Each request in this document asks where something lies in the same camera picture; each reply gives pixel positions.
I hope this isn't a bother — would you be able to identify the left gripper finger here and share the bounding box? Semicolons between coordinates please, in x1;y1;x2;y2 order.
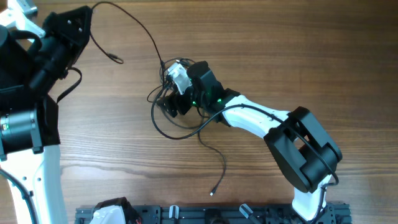
42;11;75;34
55;6;92;56

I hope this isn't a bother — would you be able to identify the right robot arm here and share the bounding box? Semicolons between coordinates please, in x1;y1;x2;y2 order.
152;58;343;223

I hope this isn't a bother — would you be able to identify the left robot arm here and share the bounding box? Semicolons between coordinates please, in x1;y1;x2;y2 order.
1;6;92;223

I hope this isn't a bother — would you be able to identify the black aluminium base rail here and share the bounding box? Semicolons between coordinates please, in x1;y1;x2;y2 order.
74;203;353;224

